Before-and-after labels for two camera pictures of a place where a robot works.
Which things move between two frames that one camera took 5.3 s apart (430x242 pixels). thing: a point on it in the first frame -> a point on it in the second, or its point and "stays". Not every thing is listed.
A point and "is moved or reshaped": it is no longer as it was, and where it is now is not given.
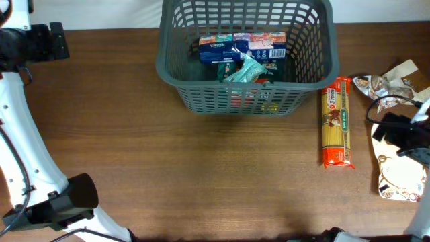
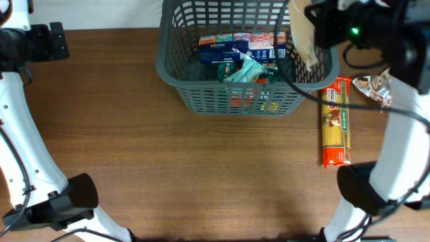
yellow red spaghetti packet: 336,137 stays
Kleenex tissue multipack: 224,48 stays
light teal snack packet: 247,72 stays
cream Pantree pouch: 400,177 is moved or reshaped
